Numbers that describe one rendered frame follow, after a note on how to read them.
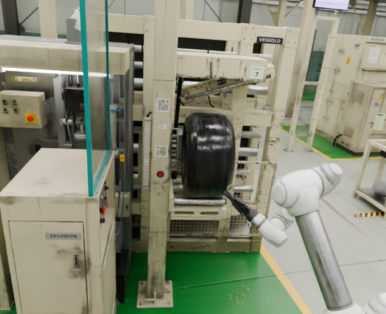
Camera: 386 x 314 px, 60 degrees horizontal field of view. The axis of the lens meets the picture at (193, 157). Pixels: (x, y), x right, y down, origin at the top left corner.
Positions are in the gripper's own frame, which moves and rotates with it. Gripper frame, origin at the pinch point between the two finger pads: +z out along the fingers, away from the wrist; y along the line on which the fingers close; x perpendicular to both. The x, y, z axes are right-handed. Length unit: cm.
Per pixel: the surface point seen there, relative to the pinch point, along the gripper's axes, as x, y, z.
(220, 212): -2.3, 19.1, 0.2
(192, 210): -15.7, 17.8, 13.6
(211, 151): 1.0, -23.3, 20.3
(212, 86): 48, -18, 62
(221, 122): 19.2, -27.5, 29.7
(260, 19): 829, 384, 478
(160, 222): -30, 37, 27
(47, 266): -101, -17, 26
